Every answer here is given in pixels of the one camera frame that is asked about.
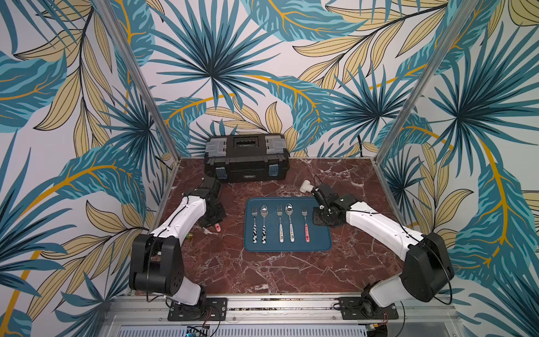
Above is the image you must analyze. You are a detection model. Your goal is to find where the left aluminium corner post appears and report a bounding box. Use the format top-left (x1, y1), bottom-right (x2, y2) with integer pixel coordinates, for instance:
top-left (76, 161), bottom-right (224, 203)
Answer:
top-left (95, 0), bottom-right (181, 164)

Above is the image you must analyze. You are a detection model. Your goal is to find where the right aluminium corner post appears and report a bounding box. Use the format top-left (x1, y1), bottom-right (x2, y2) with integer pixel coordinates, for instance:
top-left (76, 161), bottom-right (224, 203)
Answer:
top-left (373, 1), bottom-right (479, 168)

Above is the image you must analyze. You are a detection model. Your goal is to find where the white PVC pipe fitting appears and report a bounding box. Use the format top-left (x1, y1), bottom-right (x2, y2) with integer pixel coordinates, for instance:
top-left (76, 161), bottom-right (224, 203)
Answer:
top-left (300, 180), bottom-right (314, 193)

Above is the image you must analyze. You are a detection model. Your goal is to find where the white cartoon handle spoon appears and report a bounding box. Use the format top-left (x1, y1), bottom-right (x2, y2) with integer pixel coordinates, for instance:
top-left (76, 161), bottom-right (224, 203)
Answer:
top-left (285, 204), bottom-right (295, 242)

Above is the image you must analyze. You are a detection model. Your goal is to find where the cow pattern handle spoon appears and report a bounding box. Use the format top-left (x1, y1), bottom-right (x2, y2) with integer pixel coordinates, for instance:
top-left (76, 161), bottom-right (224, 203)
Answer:
top-left (261, 205), bottom-right (269, 244)

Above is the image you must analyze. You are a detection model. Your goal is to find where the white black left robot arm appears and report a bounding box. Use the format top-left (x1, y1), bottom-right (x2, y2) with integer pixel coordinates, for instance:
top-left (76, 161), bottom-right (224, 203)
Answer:
top-left (129, 176), bottom-right (226, 306)

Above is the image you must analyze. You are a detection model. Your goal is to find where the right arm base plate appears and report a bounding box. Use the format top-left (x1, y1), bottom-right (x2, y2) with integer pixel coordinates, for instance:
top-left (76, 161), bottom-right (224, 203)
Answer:
top-left (333, 297), bottom-right (399, 322)

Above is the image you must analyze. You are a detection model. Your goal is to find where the aluminium front rail frame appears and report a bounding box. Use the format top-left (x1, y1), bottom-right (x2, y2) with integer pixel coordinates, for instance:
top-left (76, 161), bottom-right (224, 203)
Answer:
top-left (99, 293), bottom-right (466, 336)

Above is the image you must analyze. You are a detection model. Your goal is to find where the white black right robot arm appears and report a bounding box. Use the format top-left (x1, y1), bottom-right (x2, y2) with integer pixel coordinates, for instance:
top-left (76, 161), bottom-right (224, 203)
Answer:
top-left (300, 180), bottom-right (455, 315)

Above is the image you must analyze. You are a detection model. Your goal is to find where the teal rectangular tray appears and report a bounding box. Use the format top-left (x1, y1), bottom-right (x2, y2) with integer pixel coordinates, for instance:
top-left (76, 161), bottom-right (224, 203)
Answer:
top-left (244, 197), bottom-right (332, 253)

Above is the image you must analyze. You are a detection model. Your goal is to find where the aluminium corner post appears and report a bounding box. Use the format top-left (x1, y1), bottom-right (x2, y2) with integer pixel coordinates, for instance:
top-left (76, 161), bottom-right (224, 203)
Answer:
top-left (95, 0), bottom-right (181, 164)
top-left (373, 1), bottom-right (479, 168)

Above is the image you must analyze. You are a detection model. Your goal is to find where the black plastic toolbox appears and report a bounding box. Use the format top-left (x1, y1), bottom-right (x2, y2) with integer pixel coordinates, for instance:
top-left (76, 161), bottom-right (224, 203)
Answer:
top-left (204, 133), bottom-right (290, 183)

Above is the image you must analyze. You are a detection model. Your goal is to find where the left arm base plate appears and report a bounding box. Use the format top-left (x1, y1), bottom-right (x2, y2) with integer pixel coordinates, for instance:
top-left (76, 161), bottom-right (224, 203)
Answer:
top-left (167, 297), bottom-right (228, 322)

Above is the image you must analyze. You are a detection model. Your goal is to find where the white cartoon handle fork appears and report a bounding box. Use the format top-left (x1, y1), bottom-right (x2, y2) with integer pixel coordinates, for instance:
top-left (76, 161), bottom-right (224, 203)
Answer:
top-left (277, 204), bottom-right (284, 243)

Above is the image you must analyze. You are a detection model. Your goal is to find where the cow pattern handle fork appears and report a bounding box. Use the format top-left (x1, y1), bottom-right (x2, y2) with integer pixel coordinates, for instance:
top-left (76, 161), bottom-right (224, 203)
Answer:
top-left (252, 207), bottom-right (258, 244)

